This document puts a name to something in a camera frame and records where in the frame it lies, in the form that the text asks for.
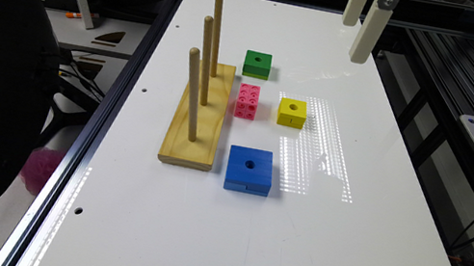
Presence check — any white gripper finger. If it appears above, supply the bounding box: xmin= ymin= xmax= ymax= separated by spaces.
xmin=342 ymin=0 xmax=367 ymax=27
xmin=349 ymin=4 xmax=392 ymax=64

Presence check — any blue block with hole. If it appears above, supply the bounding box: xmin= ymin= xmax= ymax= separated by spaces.
xmin=224 ymin=145 xmax=274 ymax=197

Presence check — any yellow block with hole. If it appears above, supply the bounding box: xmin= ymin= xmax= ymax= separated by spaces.
xmin=276 ymin=97 xmax=307 ymax=129

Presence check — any green block with hole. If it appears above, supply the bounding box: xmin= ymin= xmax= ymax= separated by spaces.
xmin=242 ymin=50 xmax=273 ymax=80

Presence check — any pink studded cube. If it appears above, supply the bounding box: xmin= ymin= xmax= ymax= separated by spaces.
xmin=233 ymin=83 xmax=260 ymax=120

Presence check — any back wooden peg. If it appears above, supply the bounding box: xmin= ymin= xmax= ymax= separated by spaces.
xmin=209 ymin=0 xmax=224 ymax=77

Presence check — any wooden peg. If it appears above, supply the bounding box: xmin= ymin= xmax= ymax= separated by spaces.
xmin=199 ymin=15 xmax=214 ymax=106
xmin=187 ymin=47 xmax=200 ymax=142
xmin=209 ymin=0 xmax=224 ymax=77

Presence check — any middle wooden peg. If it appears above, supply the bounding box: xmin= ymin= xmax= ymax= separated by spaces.
xmin=199 ymin=15 xmax=214 ymax=106

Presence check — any front wooden peg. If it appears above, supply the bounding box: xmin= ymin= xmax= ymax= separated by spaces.
xmin=187 ymin=47 xmax=200 ymax=142

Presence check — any wooden peg base board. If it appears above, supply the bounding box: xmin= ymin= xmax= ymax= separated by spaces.
xmin=157 ymin=64 xmax=236 ymax=172

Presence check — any white spray bottle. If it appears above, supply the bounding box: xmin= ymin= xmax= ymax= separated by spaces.
xmin=76 ymin=0 xmax=94 ymax=30

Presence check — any orange marker pen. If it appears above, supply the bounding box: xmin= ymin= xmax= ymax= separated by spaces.
xmin=66 ymin=13 xmax=100 ymax=19

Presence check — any pink fluffy duster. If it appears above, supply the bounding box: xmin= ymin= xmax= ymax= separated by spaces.
xmin=19 ymin=147 xmax=66 ymax=196

